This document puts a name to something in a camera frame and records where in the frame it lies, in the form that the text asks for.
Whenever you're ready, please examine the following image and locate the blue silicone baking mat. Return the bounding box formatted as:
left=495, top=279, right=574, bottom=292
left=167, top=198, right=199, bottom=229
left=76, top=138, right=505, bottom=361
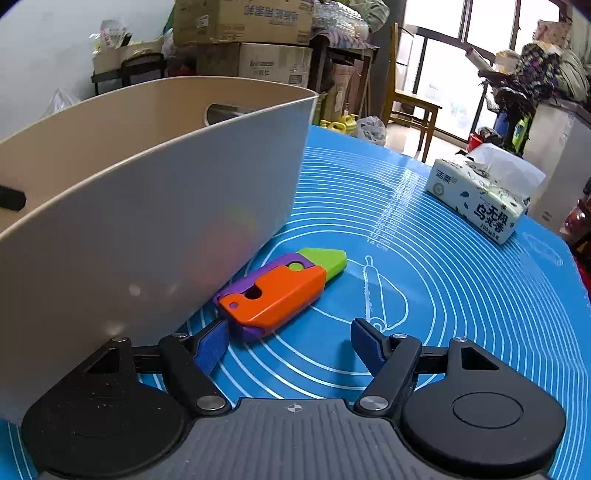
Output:
left=0, top=124, right=591, bottom=480

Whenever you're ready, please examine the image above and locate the orange and purple toy knife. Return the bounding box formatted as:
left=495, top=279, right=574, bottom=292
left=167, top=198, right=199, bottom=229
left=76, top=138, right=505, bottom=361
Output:
left=212, top=247, right=348, bottom=342

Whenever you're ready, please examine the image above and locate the white plastic bag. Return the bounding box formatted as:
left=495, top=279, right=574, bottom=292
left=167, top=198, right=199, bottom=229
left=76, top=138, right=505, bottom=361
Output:
left=356, top=115, right=387, bottom=147

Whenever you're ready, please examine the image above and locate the large brown cardboard box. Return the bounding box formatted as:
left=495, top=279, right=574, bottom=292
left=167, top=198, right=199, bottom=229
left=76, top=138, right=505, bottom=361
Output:
left=198, top=42, right=314, bottom=88

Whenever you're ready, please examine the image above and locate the beige plastic storage bin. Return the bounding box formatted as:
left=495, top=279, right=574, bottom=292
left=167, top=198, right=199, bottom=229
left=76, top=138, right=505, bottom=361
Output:
left=0, top=76, right=320, bottom=423

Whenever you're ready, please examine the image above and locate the white tissue pack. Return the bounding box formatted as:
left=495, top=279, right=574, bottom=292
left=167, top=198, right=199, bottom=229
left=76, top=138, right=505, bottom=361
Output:
left=425, top=142, right=546, bottom=245

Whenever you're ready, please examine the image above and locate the green and black bicycle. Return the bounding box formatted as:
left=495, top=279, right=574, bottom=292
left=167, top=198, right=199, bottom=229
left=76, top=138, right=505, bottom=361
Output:
left=466, top=46, right=536, bottom=153

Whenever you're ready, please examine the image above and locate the wooden chair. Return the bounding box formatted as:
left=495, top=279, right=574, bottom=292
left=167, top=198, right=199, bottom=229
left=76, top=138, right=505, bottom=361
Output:
left=385, top=23, right=443, bottom=163

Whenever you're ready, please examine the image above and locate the white chest freezer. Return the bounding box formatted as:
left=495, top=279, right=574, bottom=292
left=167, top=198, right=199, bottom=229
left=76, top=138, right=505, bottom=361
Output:
left=524, top=99, right=591, bottom=227

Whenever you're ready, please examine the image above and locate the small brown cardboard box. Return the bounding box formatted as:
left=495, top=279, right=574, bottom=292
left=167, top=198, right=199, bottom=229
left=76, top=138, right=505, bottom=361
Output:
left=323, top=62, right=356, bottom=123

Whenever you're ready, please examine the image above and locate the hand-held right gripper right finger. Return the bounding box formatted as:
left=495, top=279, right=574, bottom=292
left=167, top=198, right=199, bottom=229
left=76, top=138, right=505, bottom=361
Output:
left=350, top=318, right=502, bottom=414

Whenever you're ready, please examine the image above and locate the crumpled clear plastic bag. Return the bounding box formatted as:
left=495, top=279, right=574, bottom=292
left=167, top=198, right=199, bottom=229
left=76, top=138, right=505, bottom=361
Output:
left=90, top=18, right=132, bottom=51

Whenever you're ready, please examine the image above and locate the open printed cardboard box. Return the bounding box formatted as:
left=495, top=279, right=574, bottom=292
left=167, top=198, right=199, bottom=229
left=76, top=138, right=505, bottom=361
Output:
left=173, top=0, right=315, bottom=47

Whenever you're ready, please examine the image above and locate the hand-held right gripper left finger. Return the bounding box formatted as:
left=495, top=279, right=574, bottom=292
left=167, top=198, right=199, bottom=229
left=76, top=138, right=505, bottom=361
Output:
left=85, top=318, right=232, bottom=416

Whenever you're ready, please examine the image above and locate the yellow plastic jug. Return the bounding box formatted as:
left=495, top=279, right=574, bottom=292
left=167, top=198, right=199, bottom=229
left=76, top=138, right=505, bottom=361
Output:
left=320, top=114, right=360, bottom=137

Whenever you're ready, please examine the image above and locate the floral cloth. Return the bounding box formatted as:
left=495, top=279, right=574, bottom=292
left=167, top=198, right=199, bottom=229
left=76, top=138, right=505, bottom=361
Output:
left=515, top=41, right=561, bottom=100

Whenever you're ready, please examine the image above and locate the dark wooden side table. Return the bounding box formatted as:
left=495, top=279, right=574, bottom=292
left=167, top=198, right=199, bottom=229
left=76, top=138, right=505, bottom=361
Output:
left=309, top=32, right=379, bottom=125

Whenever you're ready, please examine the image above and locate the black metal rack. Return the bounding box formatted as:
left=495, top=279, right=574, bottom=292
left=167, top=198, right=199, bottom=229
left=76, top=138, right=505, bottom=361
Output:
left=91, top=53, right=167, bottom=95

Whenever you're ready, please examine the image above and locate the pack of clear plastic bottles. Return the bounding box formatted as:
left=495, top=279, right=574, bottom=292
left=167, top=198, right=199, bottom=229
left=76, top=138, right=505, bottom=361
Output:
left=311, top=0, right=370, bottom=40

